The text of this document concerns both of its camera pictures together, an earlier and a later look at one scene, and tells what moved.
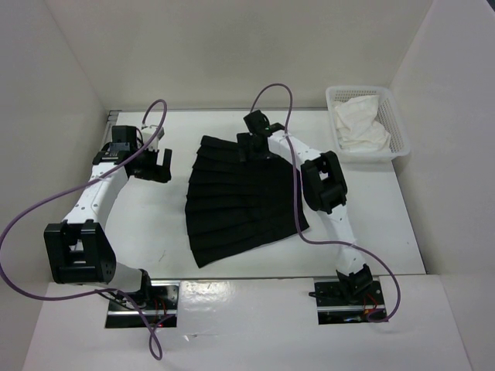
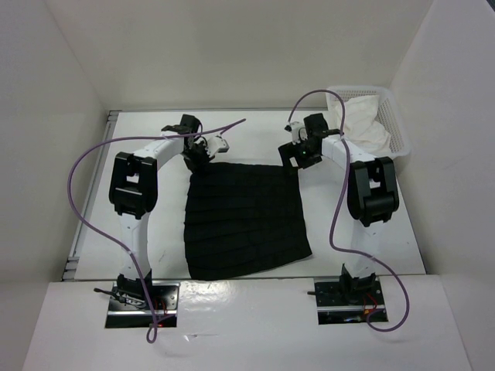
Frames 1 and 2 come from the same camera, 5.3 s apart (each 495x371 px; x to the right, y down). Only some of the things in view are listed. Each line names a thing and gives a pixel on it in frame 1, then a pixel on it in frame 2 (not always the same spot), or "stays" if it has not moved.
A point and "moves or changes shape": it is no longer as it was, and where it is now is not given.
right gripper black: [244, 141] → [288, 151]
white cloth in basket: [357, 127] stays
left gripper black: [156, 172] → [199, 165]
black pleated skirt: [232, 205] moves or changes shape
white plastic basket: [387, 114] stays
